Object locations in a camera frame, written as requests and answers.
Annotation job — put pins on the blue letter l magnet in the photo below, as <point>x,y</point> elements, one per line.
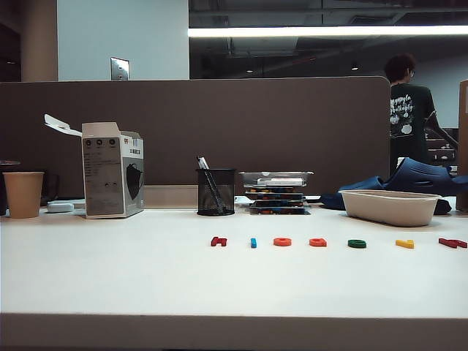
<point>253,243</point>

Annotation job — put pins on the orange letter o magnet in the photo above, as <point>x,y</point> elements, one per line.
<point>276,242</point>

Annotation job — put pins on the green letter e magnet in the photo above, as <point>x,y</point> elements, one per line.
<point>352,244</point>

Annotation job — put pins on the yellow letter v magnet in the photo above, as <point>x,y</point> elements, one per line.
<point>402,243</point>

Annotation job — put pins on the red letter h magnet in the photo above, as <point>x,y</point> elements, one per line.
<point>215,242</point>

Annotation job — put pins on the dark red letter magnet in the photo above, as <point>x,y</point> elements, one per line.
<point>448,242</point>

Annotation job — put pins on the clear plastic tray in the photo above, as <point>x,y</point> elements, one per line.
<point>252,178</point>

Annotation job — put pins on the black mesh pen holder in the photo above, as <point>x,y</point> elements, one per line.
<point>215,194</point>

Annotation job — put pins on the black white pen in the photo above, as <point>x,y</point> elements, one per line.
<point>202,162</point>

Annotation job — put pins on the brown desk partition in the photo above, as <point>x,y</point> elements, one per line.
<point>256,120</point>

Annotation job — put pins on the blue foam slipper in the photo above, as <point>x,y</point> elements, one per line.
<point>413,175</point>
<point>358,184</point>

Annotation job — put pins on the white grey mask box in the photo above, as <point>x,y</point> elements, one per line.
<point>106,175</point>

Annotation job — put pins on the beige oval tray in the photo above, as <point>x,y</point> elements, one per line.
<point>387,212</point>

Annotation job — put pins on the long ceiling light strip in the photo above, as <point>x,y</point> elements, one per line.
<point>329,30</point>

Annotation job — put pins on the small white case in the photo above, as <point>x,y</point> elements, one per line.
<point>60,207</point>

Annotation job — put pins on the black mug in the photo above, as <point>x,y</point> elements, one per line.
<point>51,188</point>

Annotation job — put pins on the person in green shirt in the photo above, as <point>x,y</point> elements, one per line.
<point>406,109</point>

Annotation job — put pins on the dark background shelf unit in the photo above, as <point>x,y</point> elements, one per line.
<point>442,153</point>

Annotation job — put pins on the brown paper cup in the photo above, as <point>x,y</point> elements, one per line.
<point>23,195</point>

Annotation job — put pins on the metal wall switch plate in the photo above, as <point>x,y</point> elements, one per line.
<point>119,68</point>

